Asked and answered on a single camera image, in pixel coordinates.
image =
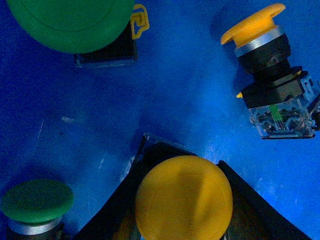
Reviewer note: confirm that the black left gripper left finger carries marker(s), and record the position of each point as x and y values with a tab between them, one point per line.
105	223

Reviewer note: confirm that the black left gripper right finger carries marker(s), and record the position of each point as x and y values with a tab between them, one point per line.
253	218

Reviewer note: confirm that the yellow mushroom push button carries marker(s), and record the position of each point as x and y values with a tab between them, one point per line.
173	194

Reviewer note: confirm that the large blue bin with buttons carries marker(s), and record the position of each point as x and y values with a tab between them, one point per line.
82	126

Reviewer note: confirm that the green button bottom left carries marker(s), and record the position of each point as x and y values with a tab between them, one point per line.
34	210

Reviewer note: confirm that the orange mushroom push button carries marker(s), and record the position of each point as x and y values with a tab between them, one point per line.
283	100

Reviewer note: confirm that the green mushroom push button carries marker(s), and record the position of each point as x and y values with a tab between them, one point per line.
98	33

